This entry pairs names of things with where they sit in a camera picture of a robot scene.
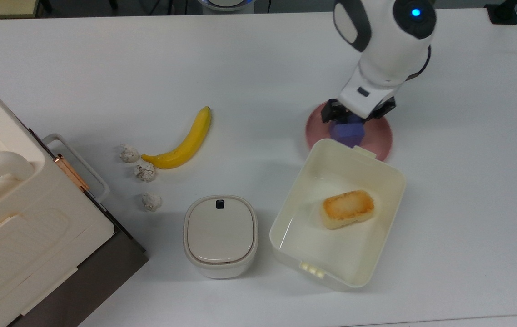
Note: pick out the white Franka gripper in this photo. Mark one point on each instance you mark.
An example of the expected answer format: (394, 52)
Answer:
(365, 93)

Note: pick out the purple cube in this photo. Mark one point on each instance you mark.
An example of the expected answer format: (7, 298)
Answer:
(348, 132)

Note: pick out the pink round plate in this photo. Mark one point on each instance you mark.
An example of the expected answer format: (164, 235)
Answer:
(376, 136)

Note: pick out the cream plastic box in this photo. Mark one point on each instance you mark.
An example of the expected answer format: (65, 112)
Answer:
(299, 236)

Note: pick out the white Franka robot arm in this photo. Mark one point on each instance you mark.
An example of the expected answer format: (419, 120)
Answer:
(390, 36)

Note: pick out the toasted bread piece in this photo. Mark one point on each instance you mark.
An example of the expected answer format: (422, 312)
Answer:
(347, 209)

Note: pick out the yellow banana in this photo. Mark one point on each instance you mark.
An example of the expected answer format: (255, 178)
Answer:
(188, 145)

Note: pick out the black table clamp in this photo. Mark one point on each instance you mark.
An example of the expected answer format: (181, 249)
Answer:
(503, 12)

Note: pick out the white lidded bin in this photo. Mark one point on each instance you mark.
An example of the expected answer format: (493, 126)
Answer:
(221, 234)

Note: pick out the crumpled white paper ball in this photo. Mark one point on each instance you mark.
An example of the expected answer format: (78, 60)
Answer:
(145, 171)
(129, 154)
(151, 201)

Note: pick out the copper oven latch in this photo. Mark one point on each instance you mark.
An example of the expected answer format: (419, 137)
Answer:
(72, 173)

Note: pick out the large cream storage crate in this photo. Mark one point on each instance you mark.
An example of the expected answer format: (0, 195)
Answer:
(17, 236)

